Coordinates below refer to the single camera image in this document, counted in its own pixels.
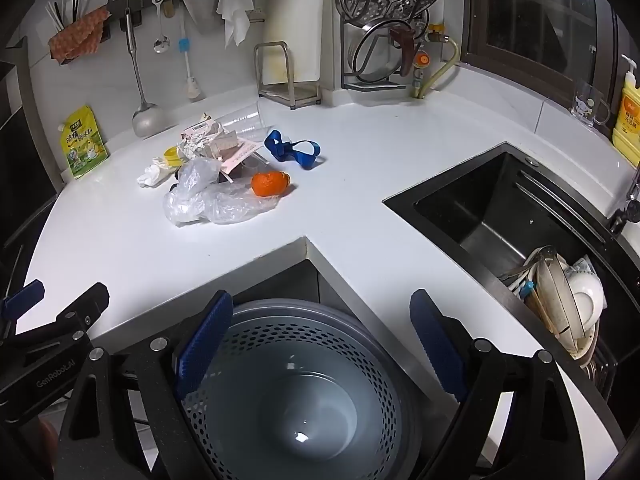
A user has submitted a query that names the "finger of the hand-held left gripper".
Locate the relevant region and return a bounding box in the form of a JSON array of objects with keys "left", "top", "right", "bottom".
[
  {"left": 0, "top": 282, "right": 110, "bottom": 361},
  {"left": 0, "top": 280, "right": 46, "bottom": 332}
]

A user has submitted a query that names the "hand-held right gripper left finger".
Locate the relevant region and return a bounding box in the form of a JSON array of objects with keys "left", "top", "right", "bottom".
[{"left": 55, "top": 290, "right": 234, "bottom": 480}]

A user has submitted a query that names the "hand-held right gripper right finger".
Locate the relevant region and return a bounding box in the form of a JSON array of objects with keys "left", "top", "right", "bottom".
[{"left": 410, "top": 289, "right": 586, "bottom": 480}]

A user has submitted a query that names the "grey perforated trash bin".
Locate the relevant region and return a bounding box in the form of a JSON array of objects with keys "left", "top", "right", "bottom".
[{"left": 172, "top": 297, "right": 426, "bottom": 480}]

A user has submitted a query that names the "clear plastic bag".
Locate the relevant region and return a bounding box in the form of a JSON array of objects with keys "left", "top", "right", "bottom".
[{"left": 162, "top": 157, "right": 283, "bottom": 226}]

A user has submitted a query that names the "white tissue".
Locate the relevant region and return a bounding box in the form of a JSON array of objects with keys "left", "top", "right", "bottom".
[{"left": 136, "top": 156, "right": 176, "bottom": 188}]

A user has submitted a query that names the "orange tangerine peel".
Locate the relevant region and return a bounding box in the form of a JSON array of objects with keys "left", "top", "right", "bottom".
[{"left": 250, "top": 171, "right": 292, "bottom": 198}]

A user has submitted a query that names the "white paper wrapper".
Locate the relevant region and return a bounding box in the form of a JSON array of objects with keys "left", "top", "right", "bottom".
[{"left": 179, "top": 114, "right": 240, "bottom": 161}]

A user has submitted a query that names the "blue fabric strap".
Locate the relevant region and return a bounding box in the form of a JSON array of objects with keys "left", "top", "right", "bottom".
[{"left": 263, "top": 130, "right": 323, "bottom": 171}]

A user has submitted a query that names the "dark kitchen appliance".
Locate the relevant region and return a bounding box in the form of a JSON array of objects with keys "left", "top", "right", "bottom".
[{"left": 0, "top": 45, "right": 63, "bottom": 261}]

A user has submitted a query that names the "black kitchen sink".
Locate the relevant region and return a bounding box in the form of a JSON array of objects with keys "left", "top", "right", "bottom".
[{"left": 382, "top": 141, "right": 631, "bottom": 396}]

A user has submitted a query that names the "green and yellow pouch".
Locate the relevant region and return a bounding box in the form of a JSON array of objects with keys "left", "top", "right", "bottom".
[{"left": 59, "top": 105, "right": 110, "bottom": 180}]

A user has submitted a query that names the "pink cloth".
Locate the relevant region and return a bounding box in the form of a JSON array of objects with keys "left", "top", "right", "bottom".
[{"left": 217, "top": 136, "right": 263, "bottom": 176}]

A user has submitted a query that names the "metal spatula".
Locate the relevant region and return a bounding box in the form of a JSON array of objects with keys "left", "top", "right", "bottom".
[{"left": 124, "top": 7, "right": 167, "bottom": 138}]

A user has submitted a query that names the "clear plastic container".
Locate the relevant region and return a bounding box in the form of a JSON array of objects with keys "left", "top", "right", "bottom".
[{"left": 217, "top": 101, "right": 275, "bottom": 140}]

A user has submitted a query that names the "black faucet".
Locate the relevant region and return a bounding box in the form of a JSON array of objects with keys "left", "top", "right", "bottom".
[{"left": 607, "top": 162, "right": 640, "bottom": 236}]

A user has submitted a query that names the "metal cutting board stand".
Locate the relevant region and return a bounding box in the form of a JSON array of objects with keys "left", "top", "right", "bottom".
[{"left": 253, "top": 41, "right": 323, "bottom": 110}]

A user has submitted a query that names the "orange dish cloth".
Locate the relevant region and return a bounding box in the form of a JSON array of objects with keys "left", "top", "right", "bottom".
[{"left": 48, "top": 7, "right": 111, "bottom": 61}]

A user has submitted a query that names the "small metal ladle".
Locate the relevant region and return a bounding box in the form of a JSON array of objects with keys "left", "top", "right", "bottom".
[{"left": 151, "top": 0, "right": 171, "bottom": 55}]

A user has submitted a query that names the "printed glass mug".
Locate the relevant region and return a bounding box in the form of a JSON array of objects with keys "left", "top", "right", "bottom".
[{"left": 570, "top": 80, "right": 613, "bottom": 131}]

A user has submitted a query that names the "bundle of chopsticks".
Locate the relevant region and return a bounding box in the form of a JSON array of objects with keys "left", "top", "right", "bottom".
[{"left": 45, "top": 0, "right": 118, "bottom": 33}]

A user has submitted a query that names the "metal lid rack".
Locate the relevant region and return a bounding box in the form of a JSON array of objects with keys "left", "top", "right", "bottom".
[{"left": 327, "top": 0, "right": 431, "bottom": 93}]

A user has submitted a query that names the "glass pot lid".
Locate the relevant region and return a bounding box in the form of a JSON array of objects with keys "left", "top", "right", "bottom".
[{"left": 352, "top": 20, "right": 431, "bottom": 86}]

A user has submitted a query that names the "yellow detergent bottle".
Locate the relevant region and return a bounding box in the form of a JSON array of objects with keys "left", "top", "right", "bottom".
[{"left": 611, "top": 54, "right": 640, "bottom": 168}]

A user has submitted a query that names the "gas valve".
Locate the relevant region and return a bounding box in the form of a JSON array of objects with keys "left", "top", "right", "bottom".
[{"left": 412, "top": 22, "right": 448, "bottom": 98}]

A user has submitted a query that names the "white hanging cloth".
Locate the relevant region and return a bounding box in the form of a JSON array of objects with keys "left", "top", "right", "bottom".
[{"left": 216, "top": 0, "right": 255, "bottom": 50}]

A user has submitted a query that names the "white cutting board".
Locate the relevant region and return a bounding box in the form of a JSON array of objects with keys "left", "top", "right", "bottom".
[{"left": 262, "top": 0, "right": 333, "bottom": 86}]

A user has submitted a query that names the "blue-handled bottle brush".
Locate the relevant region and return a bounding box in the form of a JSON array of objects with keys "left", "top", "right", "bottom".
[{"left": 177, "top": 7, "right": 203, "bottom": 102}]

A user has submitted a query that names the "yellow gas hose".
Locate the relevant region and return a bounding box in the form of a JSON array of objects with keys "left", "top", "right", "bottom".
[{"left": 417, "top": 35, "right": 461, "bottom": 98}]

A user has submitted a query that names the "dark window frame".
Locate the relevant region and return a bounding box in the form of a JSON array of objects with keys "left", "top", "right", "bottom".
[{"left": 462, "top": 0, "right": 626, "bottom": 106}]

